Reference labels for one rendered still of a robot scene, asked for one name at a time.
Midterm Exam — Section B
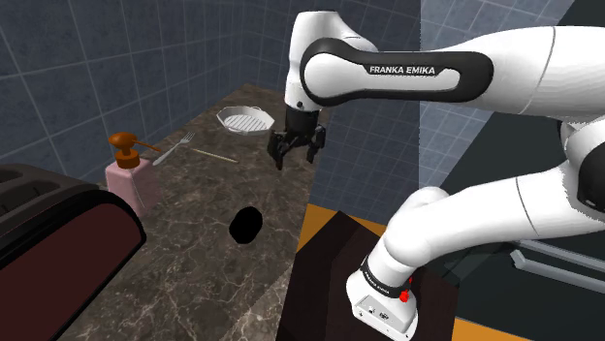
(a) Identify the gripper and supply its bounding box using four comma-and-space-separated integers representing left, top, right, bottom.
267, 106, 328, 171

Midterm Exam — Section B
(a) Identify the white ridged octagonal dish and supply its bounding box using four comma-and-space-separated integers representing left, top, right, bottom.
216, 105, 275, 138

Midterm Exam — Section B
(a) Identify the thin yellow stick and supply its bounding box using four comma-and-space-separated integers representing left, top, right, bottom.
190, 147, 240, 165

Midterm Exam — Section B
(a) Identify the black rounded object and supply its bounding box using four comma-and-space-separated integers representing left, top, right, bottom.
228, 205, 264, 245

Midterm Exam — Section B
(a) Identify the silver fork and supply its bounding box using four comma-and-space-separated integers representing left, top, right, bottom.
151, 131, 197, 167

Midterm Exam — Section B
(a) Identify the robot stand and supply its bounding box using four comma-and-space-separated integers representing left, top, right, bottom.
275, 210, 461, 341

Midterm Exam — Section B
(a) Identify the pink soap dispenser brown pump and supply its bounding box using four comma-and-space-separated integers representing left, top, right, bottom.
104, 132, 163, 219

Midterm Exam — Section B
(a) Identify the dark red toaster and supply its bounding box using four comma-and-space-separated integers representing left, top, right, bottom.
0, 163, 147, 341

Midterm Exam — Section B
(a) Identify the grey metal rail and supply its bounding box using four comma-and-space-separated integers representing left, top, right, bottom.
509, 238, 605, 295

